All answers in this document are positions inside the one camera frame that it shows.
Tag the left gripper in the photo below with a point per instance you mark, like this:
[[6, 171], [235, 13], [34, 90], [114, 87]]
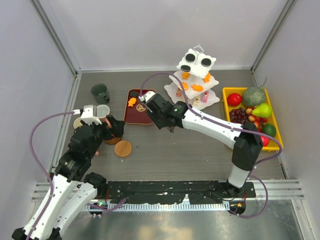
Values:
[[118, 126]]

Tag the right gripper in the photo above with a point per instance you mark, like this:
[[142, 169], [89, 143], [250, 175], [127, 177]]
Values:
[[160, 125]]

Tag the metal serving tongs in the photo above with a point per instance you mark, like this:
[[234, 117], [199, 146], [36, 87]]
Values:
[[171, 129]]

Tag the red dessert tray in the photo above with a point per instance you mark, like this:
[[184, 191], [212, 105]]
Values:
[[135, 113]]

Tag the cream cake slice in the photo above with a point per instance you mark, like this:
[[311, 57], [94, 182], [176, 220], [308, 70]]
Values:
[[196, 102]]

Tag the orange fish cookies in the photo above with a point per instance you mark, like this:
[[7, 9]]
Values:
[[192, 86]]

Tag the black round cookies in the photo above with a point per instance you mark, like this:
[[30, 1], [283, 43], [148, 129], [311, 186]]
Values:
[[196, 63]]

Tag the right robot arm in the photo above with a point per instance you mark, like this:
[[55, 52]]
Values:
[[243, 139]]

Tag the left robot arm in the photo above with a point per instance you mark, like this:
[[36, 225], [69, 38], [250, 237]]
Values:
[[71, 188]]

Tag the dark brown wooden saucer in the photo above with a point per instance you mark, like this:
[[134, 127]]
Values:
[[110, 142]]

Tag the pink mug white inside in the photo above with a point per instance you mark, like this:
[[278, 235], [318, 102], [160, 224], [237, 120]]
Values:
[[102, 113]]

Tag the light wooden coaster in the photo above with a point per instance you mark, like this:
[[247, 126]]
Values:
[[123, 148]]

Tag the dark green mug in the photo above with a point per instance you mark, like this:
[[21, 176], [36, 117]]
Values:
[[100, 93]]

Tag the beige mug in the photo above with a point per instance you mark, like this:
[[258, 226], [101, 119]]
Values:
[[77, 123]]

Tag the white three-tier stand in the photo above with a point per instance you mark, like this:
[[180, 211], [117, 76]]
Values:
[[194, 80]]

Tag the red apple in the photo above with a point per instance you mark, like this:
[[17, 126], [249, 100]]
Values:
[[234, 99]]

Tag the purple grape bunch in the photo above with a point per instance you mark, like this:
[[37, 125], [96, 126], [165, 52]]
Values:
[[238, 116]]

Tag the green melon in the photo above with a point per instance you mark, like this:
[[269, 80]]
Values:
[[254, 95]]

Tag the red cherries cluster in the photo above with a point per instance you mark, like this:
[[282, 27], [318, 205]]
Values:
[[257, 121]]

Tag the green pear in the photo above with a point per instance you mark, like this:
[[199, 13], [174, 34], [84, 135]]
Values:
[[262, 111]]

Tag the red pomegranate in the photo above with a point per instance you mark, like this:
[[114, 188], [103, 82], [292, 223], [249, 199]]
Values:
[[265, 140]]

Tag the green lime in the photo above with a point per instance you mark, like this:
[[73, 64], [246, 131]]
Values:
[[269, 130]]

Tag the yellow fruit bin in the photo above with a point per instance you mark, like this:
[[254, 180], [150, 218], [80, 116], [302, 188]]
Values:
[[272, 146]]

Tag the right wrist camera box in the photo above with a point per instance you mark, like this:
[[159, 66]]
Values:
[[146, 97]]

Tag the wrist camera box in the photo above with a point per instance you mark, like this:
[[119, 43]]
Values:
[[146, 97], [88, 114]]

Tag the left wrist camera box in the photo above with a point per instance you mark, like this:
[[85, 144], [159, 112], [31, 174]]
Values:
[[88, 114]]

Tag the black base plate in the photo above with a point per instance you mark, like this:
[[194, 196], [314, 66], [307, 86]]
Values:
[[174, 192]]

